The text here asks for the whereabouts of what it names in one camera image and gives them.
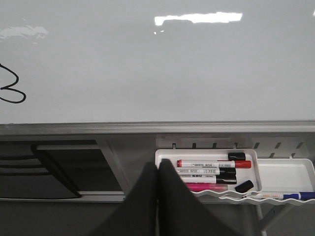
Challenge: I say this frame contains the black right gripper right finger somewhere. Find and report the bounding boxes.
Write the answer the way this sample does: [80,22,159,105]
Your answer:
[157,159,238,236]

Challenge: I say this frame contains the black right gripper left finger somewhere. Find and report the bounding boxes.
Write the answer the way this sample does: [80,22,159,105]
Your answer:
[90,162,158,236]

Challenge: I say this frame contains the white glossy whiteboard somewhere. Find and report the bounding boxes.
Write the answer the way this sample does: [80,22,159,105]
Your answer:
[0,0,315,136]

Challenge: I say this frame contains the pink marker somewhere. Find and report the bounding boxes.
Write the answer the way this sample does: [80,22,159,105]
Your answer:
[186,183,228,192]

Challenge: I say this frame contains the white plastic marker tray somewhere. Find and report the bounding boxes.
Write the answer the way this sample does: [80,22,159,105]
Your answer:
[155,149,262,198]

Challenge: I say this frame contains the black capped marker lower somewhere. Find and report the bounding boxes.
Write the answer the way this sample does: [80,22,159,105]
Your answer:
[179,174,237,184]

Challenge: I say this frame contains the black capped marker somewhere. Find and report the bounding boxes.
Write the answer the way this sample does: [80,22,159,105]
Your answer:
[179,174,237,184]
[175,167,236,175]

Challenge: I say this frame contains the black capped marker upper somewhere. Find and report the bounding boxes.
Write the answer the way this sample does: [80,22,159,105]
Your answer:
[175,167,236,175]

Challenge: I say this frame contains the grey pegboard panel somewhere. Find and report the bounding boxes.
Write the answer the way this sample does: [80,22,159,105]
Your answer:
[93,132,315,202]

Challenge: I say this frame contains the red capped marker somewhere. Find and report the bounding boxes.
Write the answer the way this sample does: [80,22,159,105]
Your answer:
[176,160,252,169]

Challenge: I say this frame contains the loose black marker cap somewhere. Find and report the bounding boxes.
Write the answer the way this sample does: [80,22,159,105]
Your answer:
[235,180,254,193]

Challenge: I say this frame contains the black cap on tray rim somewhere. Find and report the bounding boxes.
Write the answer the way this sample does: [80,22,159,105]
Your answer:
[228,152,246,161]

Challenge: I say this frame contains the blue capped marker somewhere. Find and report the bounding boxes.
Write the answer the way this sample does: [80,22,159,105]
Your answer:
[250,192,315,201]

